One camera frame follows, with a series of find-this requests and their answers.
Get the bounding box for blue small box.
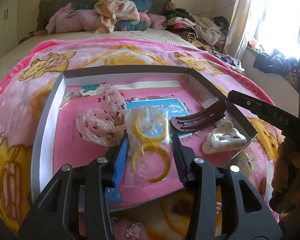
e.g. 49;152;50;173
105;186;122;205

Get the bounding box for person's right hand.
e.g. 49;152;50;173
271;143;300;205

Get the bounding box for pink pyjama pile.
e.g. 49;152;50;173
45;2;100;35

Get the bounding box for teal floral pillow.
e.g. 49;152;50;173
67;0;141;34

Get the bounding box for dark red comb hair clip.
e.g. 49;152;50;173
170;100;228;133

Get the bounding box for clear plastic packet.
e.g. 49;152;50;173
264;158;274;202

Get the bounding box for pink cartoon bear blanket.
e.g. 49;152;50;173
0;38;283;239

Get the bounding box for laundry basket with clothes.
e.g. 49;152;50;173
207;50;245;75

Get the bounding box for clothes pile on bed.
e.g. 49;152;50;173
162;2;230;53

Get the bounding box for orange floral cloth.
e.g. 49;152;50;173
94;0;140;34

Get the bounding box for white wardrobe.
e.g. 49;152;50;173
0;0;19;59

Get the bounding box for pink fluffy hair clip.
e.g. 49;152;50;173
111;217;148;240

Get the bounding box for beige bed sheet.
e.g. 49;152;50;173
0;28;194;82

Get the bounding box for pink dotted fabric bow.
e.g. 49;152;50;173
76;85;127;147

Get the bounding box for yellow rings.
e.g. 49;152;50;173
124;105;172;188

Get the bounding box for grey cardboard box tray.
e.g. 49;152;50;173
31;65;257;211

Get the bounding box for cream curtain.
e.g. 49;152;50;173
224;0;251;61

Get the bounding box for white bead clips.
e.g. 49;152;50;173
230;149;256;178

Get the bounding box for white cloud claw clip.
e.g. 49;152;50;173
202;121;247;155

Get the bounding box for dark clothes on windowsill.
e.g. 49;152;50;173
253;49;298;76

